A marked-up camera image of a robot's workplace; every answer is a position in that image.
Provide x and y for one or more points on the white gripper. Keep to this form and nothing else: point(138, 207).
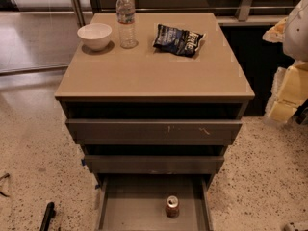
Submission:
point(296, 33)

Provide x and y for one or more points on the red coke can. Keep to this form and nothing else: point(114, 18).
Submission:
point(172, 206)

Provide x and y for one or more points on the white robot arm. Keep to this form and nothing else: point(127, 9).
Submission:
point(292, 32)

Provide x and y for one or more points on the tan drawer cabinet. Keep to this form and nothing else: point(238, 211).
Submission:
point(147, 83)

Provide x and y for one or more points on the open bottom grey drawer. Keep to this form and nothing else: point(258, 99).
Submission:
point(137, 203)

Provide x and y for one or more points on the middle grey drawer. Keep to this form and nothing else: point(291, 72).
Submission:
point(154, 164)

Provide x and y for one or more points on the top grey drawer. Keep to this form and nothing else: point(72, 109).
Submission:
point(153, 132)

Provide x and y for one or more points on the dark object right edge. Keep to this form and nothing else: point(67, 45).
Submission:
point(302, 119)

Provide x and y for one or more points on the dark blue chip bag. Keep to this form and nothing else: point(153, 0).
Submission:
point(177, 41)

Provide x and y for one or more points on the clear plastic water bottle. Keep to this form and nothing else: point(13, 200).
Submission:
point(125, 15)

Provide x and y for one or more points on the white ceramic bowl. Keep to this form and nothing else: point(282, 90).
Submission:
point(96, 36)

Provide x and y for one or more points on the black object on floor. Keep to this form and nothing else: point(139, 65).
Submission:
point(48, 215)

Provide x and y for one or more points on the dark floor item left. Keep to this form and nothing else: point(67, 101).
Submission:
point(3, 179)

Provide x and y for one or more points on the metal railing post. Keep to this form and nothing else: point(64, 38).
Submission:
point(76, 6)

